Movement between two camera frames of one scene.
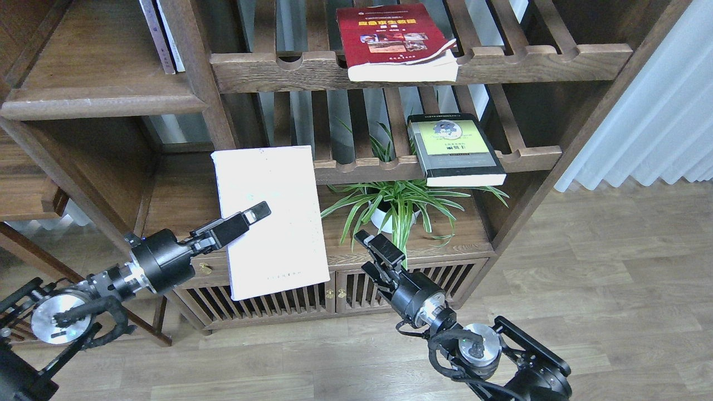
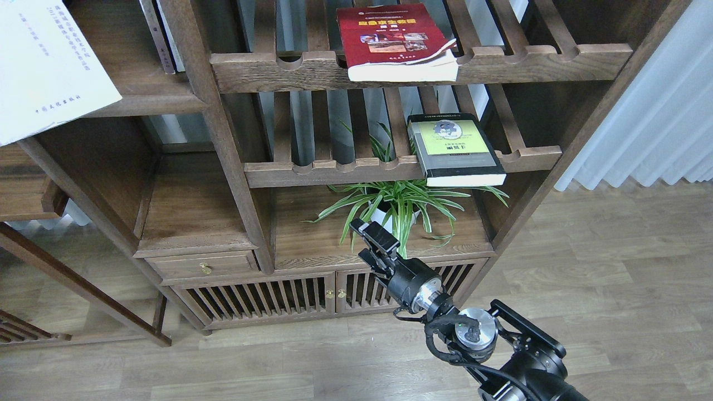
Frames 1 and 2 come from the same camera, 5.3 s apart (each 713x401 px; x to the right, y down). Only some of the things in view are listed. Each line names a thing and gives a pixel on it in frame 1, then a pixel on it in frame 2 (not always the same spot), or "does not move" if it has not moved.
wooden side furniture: x=27 y=194 does not move
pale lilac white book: x=286 y=250 to x=50 y=71
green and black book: x=455 y=150 does not move
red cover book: x=396 y=43 does not move
